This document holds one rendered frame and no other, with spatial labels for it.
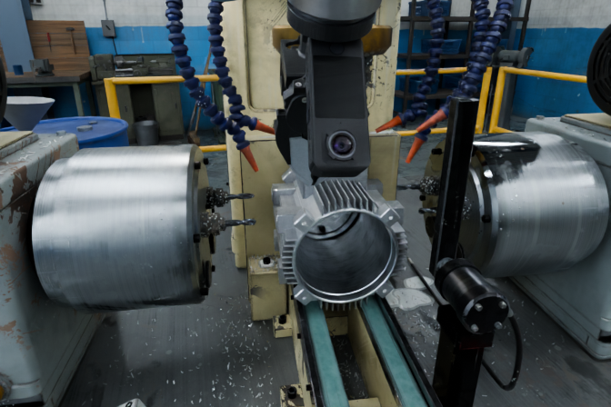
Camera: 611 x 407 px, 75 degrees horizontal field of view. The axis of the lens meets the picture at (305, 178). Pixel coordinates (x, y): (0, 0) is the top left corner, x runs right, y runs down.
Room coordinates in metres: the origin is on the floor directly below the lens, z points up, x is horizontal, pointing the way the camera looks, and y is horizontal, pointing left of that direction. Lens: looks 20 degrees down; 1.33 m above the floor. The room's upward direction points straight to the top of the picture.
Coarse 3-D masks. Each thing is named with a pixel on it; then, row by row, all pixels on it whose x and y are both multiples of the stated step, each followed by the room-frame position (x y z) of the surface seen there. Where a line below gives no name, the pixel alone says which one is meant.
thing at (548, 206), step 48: (480, 144) 0.60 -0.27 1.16; (528, 144) 0.60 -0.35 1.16; (576, 144) 0.63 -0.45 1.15; (432, 192) 0.66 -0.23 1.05; (480, 192) 0.55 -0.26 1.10; (528, 192) 0.53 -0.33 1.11; (576, 192) 0.54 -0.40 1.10; (432, 240) 0.68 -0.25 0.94; (480, 240) 0.53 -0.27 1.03; (528, 240) 0.52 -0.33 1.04; (576, 240) 0.53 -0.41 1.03
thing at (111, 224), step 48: (192, 144) 0.59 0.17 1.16; (48, 192) 0.48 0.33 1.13; (96, 192) 0.47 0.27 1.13; (144, 192) 0.48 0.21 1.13; (192, 192) 0.50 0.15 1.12; (48, 240) 0.44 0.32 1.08; (96, 240) 0.44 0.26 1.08; (144, 240) 0.44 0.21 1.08; (192, 240) 0.46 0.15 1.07; (48, 288) 0.44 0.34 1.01; (96, 288) 0.43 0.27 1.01; (144, 288) 0.44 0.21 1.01; (192, 288) 0.45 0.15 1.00
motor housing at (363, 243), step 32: (320, 192) 0.56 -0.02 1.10; (352, 192) 0.55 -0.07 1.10; (352, 224) 0.70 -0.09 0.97; (384, 224) 0.54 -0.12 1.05; (288, 256) 0.49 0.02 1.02; (320, 256) 0.63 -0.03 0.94; (352, 256) 0.61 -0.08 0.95; (384, 256) 0.55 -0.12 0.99; (320, 288) 0.52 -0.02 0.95; (352, 288) 0.53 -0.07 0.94
